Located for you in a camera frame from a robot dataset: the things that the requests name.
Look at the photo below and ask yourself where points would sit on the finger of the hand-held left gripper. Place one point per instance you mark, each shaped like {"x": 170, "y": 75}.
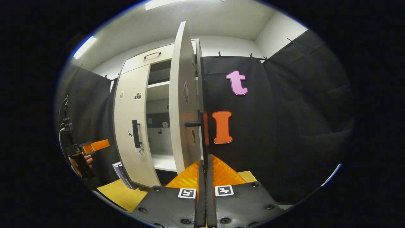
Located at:
{"x": 96, "y": 145}

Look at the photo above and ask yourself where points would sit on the beige cabinet drawer front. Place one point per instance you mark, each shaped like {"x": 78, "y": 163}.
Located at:
{"x": 136, "y": 63}

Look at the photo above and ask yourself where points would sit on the beige double-door shoe cabinet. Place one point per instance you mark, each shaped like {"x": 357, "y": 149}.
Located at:
{"x": 158, "y": 107}

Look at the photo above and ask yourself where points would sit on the black backdrop cloth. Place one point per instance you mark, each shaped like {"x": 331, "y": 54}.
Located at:
{"x": 284, "y": 126}

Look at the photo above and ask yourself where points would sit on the white cabinet shelf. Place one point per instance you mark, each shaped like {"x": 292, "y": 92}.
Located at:
{"x": 158, "y": 90}
{"x": 164, "y": 163}

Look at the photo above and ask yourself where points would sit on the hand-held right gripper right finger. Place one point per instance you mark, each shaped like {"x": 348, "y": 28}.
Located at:
{"x": 210, "y": 202}

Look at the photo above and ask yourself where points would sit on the beige door with headphones sticker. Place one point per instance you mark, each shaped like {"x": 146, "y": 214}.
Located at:
{"x": 177, "y": 95}

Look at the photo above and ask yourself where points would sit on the long ceiling light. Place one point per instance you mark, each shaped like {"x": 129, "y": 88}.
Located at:
{"x": 177, "y": 3}
{"x": 84, "y": 47}

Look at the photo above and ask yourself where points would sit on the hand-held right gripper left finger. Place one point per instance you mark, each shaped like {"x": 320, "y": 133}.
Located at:
{"x": 200, "y": 202}

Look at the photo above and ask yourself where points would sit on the blue white flat box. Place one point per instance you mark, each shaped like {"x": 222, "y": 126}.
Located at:
{"x": 123, "y": 175}

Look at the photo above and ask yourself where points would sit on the beige door with camera sticker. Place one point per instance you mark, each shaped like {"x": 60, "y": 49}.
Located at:
{"x": 129, "y": 110}

